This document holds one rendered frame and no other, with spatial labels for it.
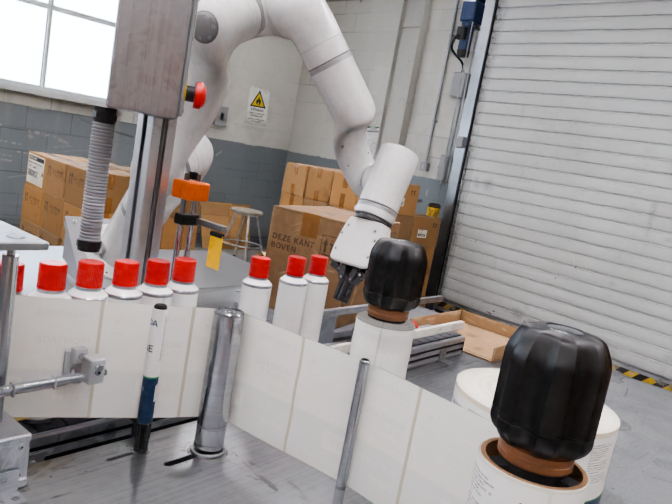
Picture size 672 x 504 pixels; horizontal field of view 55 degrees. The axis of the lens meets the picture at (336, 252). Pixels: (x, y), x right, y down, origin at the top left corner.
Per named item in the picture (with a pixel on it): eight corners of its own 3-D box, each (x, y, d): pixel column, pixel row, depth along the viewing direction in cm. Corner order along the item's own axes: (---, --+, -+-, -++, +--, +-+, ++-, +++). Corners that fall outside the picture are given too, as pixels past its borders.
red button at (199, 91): (187, 78, 89) (208, 82, 90) (185, 80, 92) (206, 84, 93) (183, 106, 89) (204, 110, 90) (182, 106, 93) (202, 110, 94)
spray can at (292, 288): (279, 370, 115) (298, 260, 112) (259, 361, 119) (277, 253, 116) (298, 366, 120) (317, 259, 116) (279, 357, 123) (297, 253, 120)
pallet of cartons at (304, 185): (327, 329, 474) (356, 175, 456) (257, 297, 531) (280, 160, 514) (425, 319, 560) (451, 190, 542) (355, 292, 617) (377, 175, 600)
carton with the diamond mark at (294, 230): (334, 329, 160) (354, 223, 156) (256, 304, 171) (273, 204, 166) (383, 313, 186) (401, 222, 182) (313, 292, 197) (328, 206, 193)
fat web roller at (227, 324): (204, 463, 79) (228, 317, 76) (182, 448, 82) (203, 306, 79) (232, 454, 82) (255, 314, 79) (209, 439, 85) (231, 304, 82)
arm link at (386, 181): (349, 199, 133) (371, 198, 125) (373, 142, 135) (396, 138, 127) (381, 216, 137) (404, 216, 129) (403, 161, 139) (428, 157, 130)
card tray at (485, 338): (492, 362, 163) (495, 348, 163) (407, 331, 179) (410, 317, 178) (536, 348, 187) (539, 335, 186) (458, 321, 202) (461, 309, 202)
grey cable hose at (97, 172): (83, 253, 92) (101, 106, 89) (71, 247, 94) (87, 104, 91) (105, 253, 95) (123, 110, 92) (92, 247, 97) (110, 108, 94)
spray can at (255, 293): (241, 378, 109) (261, 261, 105) (221, 368, 112) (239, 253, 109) (263, 373, 113) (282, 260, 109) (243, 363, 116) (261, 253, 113)
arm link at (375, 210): (349, 195, 130) (343, 209, 130) (384, 203, 125) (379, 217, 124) (369, 211, 137) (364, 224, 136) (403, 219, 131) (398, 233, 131)
